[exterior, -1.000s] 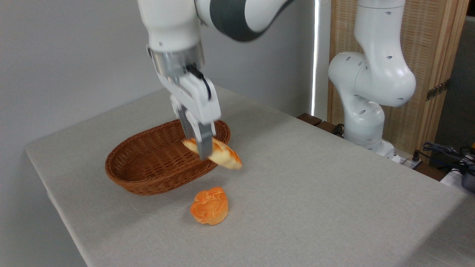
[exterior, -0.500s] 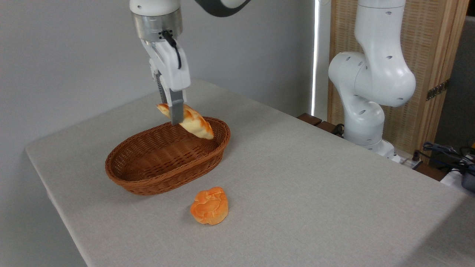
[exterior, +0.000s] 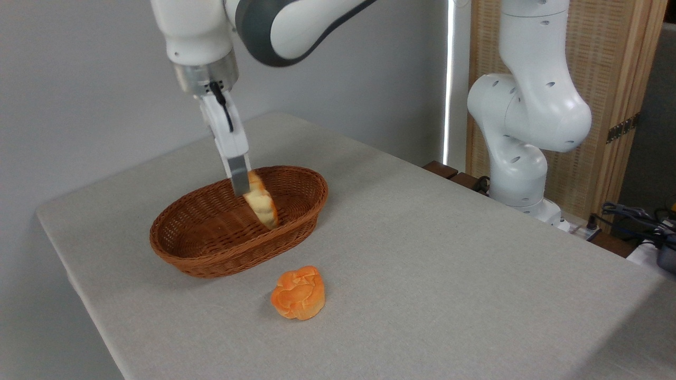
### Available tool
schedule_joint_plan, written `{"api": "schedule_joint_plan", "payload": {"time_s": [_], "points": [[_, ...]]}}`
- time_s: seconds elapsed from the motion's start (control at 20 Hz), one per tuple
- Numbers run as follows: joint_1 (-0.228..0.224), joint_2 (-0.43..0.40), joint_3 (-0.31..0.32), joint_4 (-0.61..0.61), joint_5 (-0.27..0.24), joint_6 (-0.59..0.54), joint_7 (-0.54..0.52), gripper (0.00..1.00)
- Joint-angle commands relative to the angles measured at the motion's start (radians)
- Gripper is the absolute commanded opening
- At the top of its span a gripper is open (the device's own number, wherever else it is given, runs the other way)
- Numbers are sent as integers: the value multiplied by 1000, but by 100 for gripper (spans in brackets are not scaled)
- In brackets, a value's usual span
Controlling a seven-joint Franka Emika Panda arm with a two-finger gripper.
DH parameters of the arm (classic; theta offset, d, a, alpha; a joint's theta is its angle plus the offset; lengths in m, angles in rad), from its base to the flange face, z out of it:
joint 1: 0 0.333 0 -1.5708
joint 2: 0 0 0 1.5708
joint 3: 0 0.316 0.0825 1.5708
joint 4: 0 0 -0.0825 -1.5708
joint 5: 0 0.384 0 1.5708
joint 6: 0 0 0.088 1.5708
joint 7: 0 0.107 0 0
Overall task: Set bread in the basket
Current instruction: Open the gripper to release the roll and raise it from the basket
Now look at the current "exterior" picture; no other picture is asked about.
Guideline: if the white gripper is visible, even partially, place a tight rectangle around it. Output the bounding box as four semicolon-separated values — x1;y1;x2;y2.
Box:
199;91;252;197

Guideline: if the brown wicker oval basket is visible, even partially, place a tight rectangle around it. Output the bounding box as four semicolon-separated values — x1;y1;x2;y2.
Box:
149;165;329;279

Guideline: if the grey tablecloth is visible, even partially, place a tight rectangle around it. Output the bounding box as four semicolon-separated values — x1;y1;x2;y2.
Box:
36;112;676;380

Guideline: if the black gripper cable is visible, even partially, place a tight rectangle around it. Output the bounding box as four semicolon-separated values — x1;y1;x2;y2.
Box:
209;81;234;133

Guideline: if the dark grey device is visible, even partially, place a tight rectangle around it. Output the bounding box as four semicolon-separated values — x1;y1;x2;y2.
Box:
656;235;676;274

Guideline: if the black metal screen hinge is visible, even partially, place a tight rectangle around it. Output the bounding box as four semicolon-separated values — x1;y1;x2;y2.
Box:
606;113;640;144

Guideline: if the golden braided bread loaf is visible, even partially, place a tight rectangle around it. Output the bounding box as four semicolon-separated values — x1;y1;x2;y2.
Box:
242;169;279;230

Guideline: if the round orange bread bun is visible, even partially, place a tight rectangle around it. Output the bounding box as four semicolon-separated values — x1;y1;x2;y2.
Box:
270;265;326;321

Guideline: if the dark brown wooden stand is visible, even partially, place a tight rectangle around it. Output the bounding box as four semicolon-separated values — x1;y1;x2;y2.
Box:
422;160;641;259

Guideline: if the blue black cable bundle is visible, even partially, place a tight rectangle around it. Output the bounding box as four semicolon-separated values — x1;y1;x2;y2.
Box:
593;202;676;250

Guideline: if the white power strip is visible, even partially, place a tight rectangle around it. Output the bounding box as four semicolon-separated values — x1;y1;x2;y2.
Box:
559;219;603;242

